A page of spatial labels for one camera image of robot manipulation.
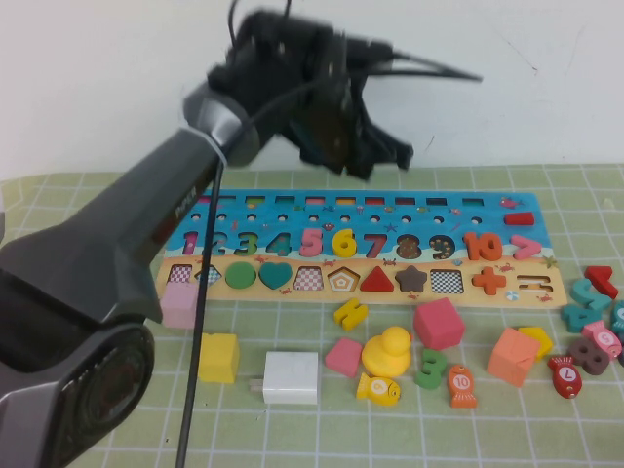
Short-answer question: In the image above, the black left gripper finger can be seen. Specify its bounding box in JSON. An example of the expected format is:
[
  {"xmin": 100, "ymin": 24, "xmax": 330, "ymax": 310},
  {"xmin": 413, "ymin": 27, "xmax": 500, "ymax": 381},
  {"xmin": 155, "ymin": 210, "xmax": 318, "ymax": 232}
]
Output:
[
  {"xmin": 360, "ymin": 110, "xmax": 415, "ymax": 172},
  {"xmin": 338, "ymin": 155, "xmax": 377, "ymax": 183}
]

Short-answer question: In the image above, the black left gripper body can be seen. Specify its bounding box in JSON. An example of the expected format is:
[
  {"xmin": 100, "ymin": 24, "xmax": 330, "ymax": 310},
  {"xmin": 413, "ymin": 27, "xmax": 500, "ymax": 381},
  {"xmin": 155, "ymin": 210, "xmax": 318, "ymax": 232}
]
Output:
[{"xmin": 287, "ymin": 72, "xmax": 374, "ymax": 176}]

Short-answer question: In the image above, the yellow number six piece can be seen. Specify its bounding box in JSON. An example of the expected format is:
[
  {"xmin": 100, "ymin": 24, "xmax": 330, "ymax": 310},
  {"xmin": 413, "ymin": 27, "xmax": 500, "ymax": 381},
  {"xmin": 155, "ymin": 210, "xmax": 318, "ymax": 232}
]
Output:
[{"xmin": 331, "ymin": 228, "xmax": 360, "ymax": 258}]

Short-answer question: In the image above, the pink number five piece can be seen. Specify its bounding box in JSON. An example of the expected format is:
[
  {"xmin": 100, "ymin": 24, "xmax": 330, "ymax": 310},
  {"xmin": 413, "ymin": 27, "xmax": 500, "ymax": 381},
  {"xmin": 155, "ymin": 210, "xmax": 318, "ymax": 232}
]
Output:
[{"xmin": 299, "ymin": 227, "xmax": 327, "ymax": 258}]

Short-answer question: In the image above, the red triangle piece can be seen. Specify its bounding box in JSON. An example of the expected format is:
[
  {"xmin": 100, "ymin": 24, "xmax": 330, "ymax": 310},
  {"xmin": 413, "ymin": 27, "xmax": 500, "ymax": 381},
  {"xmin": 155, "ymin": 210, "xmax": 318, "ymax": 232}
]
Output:
[{"xmin": 360, "ymin": 265, "xmax": 395, "ymax": 293}]

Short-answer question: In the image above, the brown star piece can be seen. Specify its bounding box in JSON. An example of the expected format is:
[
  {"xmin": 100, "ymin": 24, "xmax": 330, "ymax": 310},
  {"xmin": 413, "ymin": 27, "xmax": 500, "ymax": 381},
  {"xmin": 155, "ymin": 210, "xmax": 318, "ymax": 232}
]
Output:
[{"xmin": 394, "ymin": 264, "xmax": 429, "ymax": 293}]

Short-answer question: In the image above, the blue beach number puzzle board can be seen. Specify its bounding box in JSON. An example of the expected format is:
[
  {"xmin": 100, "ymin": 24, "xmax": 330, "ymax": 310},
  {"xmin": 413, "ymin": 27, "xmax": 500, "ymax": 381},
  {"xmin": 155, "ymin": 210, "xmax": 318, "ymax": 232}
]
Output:
[{"xmin": 156, "ymin": 188, "xmax": 569, "ymax": 308}]

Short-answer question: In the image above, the orange number ten piece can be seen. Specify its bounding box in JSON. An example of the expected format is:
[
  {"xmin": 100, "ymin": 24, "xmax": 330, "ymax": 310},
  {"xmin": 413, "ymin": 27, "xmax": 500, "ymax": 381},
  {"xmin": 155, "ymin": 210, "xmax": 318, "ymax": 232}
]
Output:
[{"xmin": 462, "ymin": 232, "xmax": 505, "ymax": 262}]

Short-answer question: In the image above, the teal heart piece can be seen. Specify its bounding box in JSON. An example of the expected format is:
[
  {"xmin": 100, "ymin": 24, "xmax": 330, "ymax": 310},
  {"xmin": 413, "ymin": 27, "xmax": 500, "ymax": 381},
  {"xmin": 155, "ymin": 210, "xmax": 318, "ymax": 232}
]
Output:
[{"xmin": 257, "ymin": 261, "xmax": 293, "ymax": 291}]

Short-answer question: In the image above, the yellow equals sign piece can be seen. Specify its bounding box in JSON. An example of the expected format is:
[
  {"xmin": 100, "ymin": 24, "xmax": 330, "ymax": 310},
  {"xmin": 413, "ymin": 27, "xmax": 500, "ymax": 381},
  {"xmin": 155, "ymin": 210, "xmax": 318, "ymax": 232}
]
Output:
[{"xmin": 333, "ymin": 297, "xmax": 370, "ymax": 332}]

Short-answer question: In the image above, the green circle piece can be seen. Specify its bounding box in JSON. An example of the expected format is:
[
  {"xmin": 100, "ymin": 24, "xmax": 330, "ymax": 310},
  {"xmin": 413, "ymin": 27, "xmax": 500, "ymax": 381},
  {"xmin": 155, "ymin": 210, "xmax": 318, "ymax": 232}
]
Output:
[{"xmin": 224, "ymin": 261, "xmax": 257, "ymax": 290}]

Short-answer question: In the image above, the orange plus sign piece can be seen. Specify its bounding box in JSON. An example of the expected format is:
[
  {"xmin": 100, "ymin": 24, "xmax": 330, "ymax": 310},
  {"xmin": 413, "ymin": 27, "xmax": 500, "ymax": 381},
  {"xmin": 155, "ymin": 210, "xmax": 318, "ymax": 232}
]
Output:
[{"xmin": 471, "ymin": 265, "xmax": 508, "ymax": 296}]

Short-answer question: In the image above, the pink greater-than sign piece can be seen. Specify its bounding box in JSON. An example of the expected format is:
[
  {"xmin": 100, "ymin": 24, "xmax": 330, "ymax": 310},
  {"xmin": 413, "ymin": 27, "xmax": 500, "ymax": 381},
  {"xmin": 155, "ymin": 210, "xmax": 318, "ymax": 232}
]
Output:
[{"xmin": 510, "ymin": 235, "xmax": 544, "ymax": 261}]

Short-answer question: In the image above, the pink trapezoid piece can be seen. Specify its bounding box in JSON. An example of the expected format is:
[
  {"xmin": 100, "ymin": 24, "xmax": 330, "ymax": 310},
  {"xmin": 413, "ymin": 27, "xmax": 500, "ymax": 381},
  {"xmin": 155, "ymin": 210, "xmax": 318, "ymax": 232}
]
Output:
[{"xmin": 325, "ymin": 336, "xmax": 365, "ymax": 379}]

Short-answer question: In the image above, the green number three piece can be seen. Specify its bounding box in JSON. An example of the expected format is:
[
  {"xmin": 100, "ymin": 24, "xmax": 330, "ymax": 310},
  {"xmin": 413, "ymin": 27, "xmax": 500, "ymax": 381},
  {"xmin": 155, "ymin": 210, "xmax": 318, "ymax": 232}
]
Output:
[{"xmin": 414, "ymin": 347, "xmax": 446, "ymax": 390}]

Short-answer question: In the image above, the teal number two piece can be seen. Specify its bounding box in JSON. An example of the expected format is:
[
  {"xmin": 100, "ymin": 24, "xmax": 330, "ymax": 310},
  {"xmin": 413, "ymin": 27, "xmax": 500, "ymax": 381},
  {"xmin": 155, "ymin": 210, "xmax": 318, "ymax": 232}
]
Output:
[{"xmin": 569, "ymin": 277, "xmax": 613, "ymax": 311}]

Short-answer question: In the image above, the red number seven piece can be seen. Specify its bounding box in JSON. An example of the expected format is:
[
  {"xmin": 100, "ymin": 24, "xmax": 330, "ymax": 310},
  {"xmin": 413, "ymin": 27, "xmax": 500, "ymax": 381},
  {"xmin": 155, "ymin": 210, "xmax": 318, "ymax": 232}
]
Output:
[{"xmin": 583, "ymin": 265, "xmax": 619, "ymax": 299}]

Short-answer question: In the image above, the yellow pentagon piece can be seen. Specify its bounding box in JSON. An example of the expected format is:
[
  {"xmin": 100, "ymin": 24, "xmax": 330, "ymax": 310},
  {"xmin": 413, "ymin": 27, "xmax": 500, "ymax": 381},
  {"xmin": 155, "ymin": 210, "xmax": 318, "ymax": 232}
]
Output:
[{"xmin": 517, "ymin": 325, "xmax": 555, "ymax": 363}]

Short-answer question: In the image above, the teal number four piece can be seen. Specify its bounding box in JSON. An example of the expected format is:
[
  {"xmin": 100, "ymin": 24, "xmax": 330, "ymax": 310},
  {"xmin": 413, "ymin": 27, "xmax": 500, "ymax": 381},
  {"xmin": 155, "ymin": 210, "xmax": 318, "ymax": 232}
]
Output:
[{"xmin": 560, "ymin": 297, "xmax": 610, "ymax": 335}]

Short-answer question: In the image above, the brown number eight piece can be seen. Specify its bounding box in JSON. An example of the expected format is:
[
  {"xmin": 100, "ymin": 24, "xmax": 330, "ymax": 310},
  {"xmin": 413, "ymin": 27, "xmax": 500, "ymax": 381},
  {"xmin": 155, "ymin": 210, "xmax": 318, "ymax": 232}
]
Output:
[{"xmin": 569, "ymin": 336, "xmax": 613, "ymax": 375}]

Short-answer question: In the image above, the magenta cube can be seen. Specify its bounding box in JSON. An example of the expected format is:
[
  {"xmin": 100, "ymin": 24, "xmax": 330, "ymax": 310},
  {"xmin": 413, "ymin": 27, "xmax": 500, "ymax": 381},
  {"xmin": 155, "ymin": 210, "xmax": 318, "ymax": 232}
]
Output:
[{"xmin": 412, "ymin": 297, "xmax": 467, "ymax": 351}]

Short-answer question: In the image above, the yellow rubber duck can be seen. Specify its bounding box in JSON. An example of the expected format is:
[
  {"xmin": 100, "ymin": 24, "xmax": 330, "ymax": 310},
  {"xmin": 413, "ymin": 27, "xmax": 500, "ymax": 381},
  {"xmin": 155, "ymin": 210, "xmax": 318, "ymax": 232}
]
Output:
[{"xmin": 361, "ymin": 325, "xmax": 414, "ymax": 379}]

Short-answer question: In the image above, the white power adapter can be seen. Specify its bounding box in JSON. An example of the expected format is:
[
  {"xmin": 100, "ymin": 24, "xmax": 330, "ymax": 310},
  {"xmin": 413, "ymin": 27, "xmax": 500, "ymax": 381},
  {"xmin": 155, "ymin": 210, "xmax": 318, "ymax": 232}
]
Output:
[{"xmin": 251, "ymin": 350, "xmax": 321, "ymax": 406}]

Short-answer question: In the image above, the yellow fish number nine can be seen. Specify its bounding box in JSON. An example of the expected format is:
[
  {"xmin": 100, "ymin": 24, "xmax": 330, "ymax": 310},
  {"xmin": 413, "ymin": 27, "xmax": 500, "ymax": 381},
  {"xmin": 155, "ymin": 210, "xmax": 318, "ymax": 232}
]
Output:
[{"xmin": 356, "ymin": 372, "xmax": 402, "ymax": 407}]

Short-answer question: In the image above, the light pink cube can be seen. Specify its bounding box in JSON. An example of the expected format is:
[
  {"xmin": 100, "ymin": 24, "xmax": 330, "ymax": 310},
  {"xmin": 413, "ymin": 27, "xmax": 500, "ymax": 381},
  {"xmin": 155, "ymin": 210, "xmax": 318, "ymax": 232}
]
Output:
[{"xmin": 159, "ymin": 282, "xmax": 201, "ymax": 331}]

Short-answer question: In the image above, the yellow cube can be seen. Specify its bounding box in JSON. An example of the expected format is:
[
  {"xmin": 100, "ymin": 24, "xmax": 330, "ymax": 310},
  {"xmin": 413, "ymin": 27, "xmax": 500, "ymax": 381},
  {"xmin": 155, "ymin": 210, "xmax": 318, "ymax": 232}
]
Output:
[{"xmin": 197, "ymin": 332, "xmax": 241, "ymax": 384}]

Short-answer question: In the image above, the orange fish number ten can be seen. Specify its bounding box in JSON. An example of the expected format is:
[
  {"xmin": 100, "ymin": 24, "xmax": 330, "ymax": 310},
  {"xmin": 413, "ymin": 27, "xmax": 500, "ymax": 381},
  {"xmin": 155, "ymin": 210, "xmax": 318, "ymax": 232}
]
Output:
[{"xmin": 447, "ymin": 364, "xmax": 479, "ymax": 410}]

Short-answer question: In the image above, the orange cube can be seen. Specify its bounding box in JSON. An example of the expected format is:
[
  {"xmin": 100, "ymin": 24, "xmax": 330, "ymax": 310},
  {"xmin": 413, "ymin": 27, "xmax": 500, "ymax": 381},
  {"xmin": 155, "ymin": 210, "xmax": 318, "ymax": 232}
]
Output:
[{"xmin": 486, "ymin": 326, "xmax": 541, "ymax": 389}]

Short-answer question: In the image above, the green checked tablecloth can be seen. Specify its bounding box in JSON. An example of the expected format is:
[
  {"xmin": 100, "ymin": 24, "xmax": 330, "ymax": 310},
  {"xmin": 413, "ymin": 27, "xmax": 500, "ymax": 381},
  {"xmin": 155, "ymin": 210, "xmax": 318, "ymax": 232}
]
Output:
[{"xmin": 0, "ymin": 164, "xmax": 624, "ymax": 468}]

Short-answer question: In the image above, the pink fish number five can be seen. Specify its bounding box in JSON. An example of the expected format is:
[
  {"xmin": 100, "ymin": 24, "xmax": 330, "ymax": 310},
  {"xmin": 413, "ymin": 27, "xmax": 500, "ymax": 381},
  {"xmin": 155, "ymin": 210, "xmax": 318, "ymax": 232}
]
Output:
[{"xmin": 579, "ymin": 320, "xmax": 623, "ymax": 360}]

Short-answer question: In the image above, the red fish number seven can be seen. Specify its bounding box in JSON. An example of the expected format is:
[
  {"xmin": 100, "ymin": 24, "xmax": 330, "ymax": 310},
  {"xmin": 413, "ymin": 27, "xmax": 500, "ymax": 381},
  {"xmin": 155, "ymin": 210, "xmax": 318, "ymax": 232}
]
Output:
[{"xmin": 546, "ymin": 354, "xmax": 583, "ymax": 400}]

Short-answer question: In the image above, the black camera cable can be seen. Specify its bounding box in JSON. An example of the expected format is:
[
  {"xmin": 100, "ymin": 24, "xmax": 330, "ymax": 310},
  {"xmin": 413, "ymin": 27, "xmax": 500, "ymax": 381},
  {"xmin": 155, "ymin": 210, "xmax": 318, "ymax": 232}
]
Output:
[{"xmin": 387, "ymin": 48, "xmax": 485, "ymax": 83}]

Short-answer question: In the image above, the long black arm cable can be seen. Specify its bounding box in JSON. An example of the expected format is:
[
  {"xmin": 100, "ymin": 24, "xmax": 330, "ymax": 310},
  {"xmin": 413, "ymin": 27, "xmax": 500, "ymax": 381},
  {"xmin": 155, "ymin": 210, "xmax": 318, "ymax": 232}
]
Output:
[{"xmin": 175, "ymin": 77, "xmax": 323, "ymax": 468}]

